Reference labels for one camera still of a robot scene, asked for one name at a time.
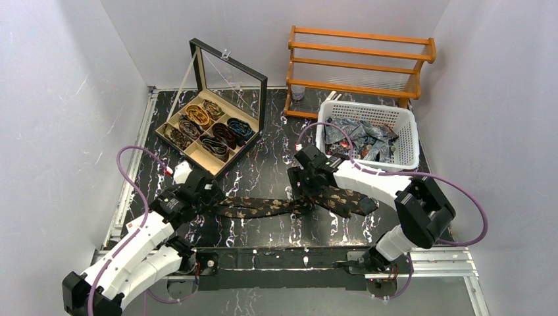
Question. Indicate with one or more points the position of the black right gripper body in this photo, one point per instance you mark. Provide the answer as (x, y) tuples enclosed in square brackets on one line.
[(303, 185)]

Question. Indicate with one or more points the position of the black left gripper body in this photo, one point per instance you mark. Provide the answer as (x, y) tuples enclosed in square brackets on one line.
[(209, 197)]

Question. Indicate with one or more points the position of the black gold floral tie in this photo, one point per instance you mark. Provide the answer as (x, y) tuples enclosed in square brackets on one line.
[(261, 207)]

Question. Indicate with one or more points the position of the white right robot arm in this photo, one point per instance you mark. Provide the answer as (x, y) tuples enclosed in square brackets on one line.
[(423, 210)]

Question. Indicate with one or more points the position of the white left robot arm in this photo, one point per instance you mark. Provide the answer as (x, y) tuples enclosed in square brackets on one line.
[(150, 251)]

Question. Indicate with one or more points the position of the grey ties in basket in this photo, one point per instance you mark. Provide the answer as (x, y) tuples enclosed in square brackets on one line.
[(370, 142)]

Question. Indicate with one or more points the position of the grey striped rolled tie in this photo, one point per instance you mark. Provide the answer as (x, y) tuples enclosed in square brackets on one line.
[(215, 147)]

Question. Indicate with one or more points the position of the olive patterned rolled tie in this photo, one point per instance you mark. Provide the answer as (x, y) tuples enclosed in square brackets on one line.
[(177, 137)]

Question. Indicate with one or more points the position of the brown patterned rolled tie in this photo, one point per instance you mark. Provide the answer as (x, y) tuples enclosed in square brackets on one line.
[(190, 128)]

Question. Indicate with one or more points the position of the dark red rolled tie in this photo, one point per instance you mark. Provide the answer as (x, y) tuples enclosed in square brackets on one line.
[(222, 132)]

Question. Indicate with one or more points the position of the small clear plastic cup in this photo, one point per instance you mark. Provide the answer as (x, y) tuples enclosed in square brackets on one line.
[(297, 92)]

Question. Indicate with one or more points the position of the blue black rolled tie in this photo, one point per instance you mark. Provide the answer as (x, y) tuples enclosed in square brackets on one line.
[(241, 130)]

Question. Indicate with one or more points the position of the gold rolled tie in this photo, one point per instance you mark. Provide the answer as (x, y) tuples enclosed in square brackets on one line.
[(197, 114)]

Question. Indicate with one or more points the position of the white plastic basket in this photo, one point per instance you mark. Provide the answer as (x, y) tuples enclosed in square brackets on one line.
[(401, 121)]

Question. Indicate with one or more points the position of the brown rolled tie back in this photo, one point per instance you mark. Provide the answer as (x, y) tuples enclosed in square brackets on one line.
[(212, 109)]

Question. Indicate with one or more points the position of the black tie storage box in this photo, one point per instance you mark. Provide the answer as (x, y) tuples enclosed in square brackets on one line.
[(237, 88)]

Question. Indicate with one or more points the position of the orange wooden shoe rack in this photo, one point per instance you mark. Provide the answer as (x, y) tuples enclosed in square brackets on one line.
[(354, 62)]

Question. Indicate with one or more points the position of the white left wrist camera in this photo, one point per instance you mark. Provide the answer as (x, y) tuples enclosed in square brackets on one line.
[(181, 172)]

